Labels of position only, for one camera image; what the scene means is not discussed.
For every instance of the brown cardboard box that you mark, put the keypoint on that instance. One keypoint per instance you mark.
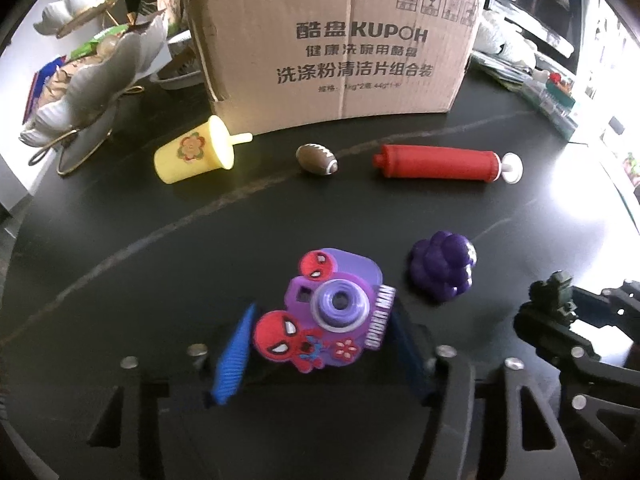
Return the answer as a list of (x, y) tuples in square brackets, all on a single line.
[(350, 60)]

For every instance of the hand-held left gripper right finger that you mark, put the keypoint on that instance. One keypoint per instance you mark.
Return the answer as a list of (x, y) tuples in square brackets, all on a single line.
[(415, 360)]

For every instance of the white plush toy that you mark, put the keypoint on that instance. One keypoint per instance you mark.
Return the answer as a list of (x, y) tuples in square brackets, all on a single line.
[(500, 37)]

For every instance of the white shell tiered stand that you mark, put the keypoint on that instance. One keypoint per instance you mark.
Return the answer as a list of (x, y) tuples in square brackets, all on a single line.
[(115, 75)]

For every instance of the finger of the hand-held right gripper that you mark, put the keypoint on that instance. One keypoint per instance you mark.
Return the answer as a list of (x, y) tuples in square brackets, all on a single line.
[(550, 335), (615, 302)]

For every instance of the purple toy camera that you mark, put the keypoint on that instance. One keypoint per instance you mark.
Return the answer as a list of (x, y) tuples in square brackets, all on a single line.
[(350, 265)]

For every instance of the clear crayon box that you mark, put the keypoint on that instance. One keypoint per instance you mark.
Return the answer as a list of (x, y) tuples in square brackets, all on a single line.
[(555, 112)]

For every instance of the small colourful toy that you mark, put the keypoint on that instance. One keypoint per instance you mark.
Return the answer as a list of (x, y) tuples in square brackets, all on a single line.
[(557, 82)]

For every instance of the pile of snack packets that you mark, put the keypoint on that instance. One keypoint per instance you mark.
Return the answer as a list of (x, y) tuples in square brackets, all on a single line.
[(55, 85)]

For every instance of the stack of books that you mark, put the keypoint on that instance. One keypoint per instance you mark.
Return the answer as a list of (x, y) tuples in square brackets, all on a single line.
[(505, 75)]

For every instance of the dark green toy figure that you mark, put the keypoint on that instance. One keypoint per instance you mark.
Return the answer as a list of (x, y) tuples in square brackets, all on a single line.
[(552, 292)]

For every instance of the purple toy grapes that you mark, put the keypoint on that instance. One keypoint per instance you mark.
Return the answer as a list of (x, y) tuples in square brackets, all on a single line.
[(440, 265)]

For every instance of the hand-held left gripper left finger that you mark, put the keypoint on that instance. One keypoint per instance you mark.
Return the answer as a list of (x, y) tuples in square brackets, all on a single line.
[(230, 360)]

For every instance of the red hand pump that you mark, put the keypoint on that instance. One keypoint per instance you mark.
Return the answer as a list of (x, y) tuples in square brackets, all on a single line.
[(435, 162)]

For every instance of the yellow toy cup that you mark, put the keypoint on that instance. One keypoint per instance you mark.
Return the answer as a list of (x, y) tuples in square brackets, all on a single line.
[(192, 152)]

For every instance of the small brown toy football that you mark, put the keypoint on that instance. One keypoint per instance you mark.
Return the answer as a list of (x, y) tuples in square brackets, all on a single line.
[(316, 160)]

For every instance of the patterned ceramic bowl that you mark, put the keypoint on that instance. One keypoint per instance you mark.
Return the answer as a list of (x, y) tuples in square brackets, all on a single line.
[(177, 72)]

